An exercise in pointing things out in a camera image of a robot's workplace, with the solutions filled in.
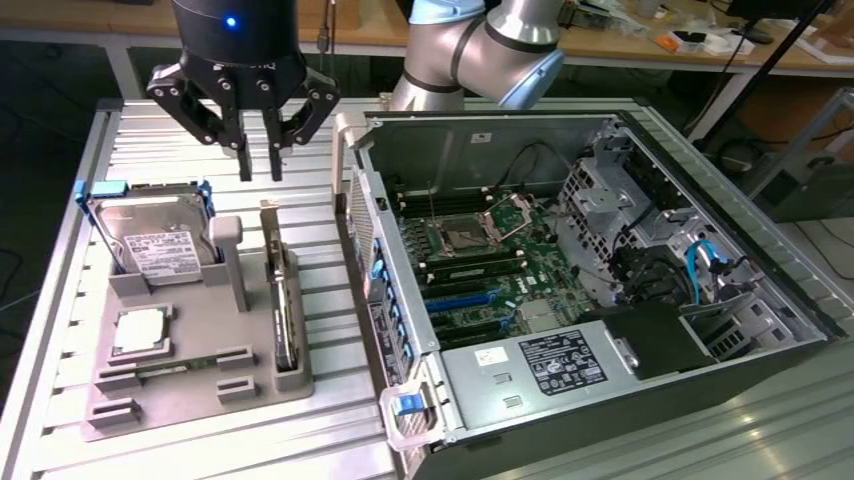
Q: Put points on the blue expansion slot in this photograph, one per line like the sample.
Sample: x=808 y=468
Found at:
x=460 y=302

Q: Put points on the metal socket cover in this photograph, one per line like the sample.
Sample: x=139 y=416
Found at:
x=510 y=215

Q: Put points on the perforated metal drive cage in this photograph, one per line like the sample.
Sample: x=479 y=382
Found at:
x=594 y=195

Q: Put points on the wooden workbench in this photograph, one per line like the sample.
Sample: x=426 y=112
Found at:
x=367 y=30

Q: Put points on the black open PC case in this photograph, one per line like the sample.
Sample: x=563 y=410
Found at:
x=600 y=425

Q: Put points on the grey power supply unit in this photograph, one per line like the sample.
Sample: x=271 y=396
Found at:
x=494 y=395

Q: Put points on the hard disk with blue bracket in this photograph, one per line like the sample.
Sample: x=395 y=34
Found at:
x=160 y=240

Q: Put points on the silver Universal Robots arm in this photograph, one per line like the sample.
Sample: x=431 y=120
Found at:
x=440 y=45

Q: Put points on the green motherboard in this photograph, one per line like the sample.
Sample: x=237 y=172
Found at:
x=534 y=270

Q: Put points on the thin socket locking lever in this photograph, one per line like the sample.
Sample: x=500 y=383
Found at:
x=435 y=206

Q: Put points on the white and orange box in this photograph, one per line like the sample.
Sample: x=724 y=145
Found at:
x=707 y=42

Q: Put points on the CPU socket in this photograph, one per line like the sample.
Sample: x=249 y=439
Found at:
x=464 y=237

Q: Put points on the blue case latch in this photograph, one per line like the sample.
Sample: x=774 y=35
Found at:
x=408 y=404

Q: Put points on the silver CPU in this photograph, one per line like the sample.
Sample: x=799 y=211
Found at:
x=139 y=332

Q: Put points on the grey parts rack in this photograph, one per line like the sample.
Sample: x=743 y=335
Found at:
x=200 y=310

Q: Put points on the black tripod pole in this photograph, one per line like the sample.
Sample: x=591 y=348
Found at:
x=775 y=47

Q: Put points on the black RAM stick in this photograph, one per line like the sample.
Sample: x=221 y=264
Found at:
x=470 y=273

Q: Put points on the green RAM stick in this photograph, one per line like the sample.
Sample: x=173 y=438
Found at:
x=176 y=365

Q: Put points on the NVIDIA graphics card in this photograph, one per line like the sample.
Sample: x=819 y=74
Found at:
x=284 y=310

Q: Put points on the metal disk bay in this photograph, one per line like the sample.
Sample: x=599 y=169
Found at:
x=740 y=325

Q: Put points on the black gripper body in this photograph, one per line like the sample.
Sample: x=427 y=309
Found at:
x=240 y=55

